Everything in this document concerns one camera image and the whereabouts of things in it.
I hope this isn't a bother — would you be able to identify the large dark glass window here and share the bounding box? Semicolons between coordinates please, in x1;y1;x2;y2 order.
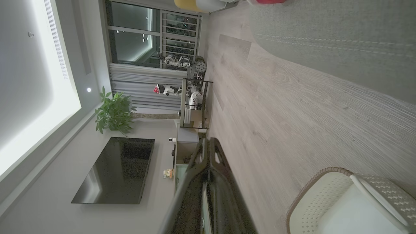
105;0;202;71

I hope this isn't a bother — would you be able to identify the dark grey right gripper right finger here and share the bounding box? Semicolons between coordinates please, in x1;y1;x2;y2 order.
207;137;259;234

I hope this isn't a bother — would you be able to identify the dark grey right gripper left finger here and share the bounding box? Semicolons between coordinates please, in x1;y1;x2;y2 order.
158;138;209;234

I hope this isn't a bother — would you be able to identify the white device at desk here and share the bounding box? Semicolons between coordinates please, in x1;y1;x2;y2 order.
187;85;204;110

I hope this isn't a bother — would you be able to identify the grey fabric sofa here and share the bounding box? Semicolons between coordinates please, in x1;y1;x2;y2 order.
249;0;416;105

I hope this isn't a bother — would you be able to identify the grey pleated curtain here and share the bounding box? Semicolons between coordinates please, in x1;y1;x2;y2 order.
109;63;188;114

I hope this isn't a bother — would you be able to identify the white perforated plastic laundry basket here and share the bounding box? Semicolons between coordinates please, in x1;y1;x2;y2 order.
285;167;416;234

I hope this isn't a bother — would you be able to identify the white robot with red head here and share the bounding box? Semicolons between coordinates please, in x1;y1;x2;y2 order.
153;83;183;97

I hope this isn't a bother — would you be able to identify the white robot with dark wheel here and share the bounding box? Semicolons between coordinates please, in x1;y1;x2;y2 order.
157;52;207;74

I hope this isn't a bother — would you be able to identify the green potted plant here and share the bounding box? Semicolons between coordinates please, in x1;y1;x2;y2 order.
95;86;138;136

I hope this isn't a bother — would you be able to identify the black flat television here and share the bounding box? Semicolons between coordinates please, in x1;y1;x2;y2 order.
71;137;155;205

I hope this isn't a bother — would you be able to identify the grey television cabinet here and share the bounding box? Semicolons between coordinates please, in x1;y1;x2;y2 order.
172;120;209;195

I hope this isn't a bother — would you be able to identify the white round seat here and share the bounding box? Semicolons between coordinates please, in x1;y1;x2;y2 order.
195;0;240;13

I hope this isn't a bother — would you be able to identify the black frame desk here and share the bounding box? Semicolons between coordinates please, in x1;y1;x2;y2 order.
179;77;214;130

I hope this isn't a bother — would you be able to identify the yellow round seat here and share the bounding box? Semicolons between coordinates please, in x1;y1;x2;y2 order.
174;0;204;13

